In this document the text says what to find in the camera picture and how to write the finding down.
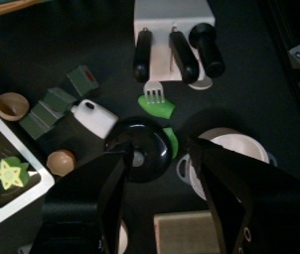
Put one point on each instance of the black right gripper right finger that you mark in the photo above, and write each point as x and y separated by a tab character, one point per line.
245	198

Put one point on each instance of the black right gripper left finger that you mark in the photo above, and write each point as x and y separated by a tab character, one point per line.
86	205

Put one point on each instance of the brown toy egg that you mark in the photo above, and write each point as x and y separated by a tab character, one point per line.
60	162

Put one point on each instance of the white toy cooking pot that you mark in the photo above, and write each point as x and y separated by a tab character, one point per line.
241	145

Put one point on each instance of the wooden toy block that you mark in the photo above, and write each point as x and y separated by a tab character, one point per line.
185	233

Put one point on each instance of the white tray with star toys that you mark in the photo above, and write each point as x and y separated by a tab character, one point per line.
28	158

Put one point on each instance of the green star fruit slice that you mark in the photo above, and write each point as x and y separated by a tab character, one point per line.
11	172

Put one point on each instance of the black toy pan lid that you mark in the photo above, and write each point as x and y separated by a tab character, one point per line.
150	145

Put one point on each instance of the green toy pea pod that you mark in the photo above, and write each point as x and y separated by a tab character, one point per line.
171	140

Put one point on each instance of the white toy milk jug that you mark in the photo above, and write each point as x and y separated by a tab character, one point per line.
94	118

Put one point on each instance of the dark green toy box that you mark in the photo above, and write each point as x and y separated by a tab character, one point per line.
37	121
82	80
59	100

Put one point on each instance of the green toy leaf vegetable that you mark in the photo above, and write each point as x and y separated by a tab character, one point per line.
159	108

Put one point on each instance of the wooden toy cup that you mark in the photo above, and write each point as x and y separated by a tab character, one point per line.
11	106

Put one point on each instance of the white toy utensil holder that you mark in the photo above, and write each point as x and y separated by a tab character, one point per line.
167	23

